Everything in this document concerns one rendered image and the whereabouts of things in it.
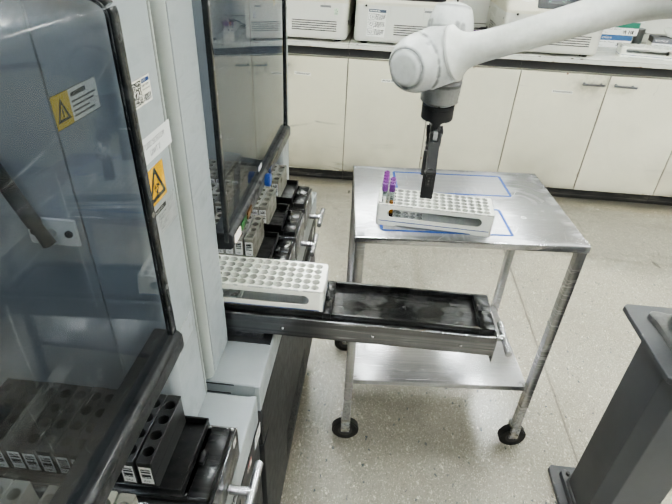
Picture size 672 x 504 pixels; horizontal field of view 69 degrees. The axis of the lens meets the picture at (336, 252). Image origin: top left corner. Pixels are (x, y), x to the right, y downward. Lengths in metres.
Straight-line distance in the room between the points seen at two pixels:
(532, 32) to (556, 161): 2.55
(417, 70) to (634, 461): 1.12
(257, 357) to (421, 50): 0.67
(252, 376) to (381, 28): 2.48
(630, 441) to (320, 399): 1.00
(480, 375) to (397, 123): 1.97
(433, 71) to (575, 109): 2.50
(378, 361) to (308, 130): 2.00
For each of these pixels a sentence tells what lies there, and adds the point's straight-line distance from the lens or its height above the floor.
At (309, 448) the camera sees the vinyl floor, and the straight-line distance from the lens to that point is 1.79.
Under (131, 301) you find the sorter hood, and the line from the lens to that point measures 0.59.
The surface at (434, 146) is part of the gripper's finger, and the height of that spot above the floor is 1.06.
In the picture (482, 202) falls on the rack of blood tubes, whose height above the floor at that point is 0.88.
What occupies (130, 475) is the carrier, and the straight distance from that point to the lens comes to 0.77.
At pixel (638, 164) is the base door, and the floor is 0.29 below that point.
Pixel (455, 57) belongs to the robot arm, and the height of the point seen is 1.28.
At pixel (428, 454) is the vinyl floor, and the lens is 1.82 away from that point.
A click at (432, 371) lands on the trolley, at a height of 0.28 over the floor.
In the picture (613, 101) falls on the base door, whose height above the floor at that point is 0.67.
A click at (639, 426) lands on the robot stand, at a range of 1.49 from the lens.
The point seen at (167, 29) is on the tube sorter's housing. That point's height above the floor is 1.35.
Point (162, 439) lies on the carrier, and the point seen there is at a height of 0.88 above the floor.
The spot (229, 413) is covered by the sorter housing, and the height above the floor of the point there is 0.73.
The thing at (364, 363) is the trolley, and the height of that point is 0.28.
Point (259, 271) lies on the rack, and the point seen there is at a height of 0.86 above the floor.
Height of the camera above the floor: 1.47
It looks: 33 degrees down
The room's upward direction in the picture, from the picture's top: 3 degrees clockwise
